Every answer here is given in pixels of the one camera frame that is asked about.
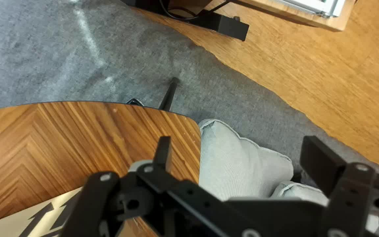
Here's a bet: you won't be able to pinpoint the cardboard box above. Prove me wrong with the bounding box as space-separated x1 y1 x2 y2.
0 187 87 237

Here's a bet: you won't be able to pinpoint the light wooden furniture board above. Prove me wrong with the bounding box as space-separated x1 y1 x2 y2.
237 0 358 33

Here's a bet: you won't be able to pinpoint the black metal base bar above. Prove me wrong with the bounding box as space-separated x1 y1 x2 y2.
121 0 251 42

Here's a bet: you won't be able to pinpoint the grey rug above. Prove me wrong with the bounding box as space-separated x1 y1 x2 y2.
0 0 379 177

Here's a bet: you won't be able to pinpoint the large light grey pillow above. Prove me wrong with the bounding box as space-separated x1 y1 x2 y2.
198 117 295 203
270 181 332 208

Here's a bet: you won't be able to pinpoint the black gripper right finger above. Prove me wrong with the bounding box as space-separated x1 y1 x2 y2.
299 135 348 198

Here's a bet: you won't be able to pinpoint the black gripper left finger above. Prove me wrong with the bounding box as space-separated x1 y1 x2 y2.
153 136 173 171

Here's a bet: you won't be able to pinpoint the wooden side table black legs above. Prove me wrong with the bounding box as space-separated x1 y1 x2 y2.
0 77 203 231

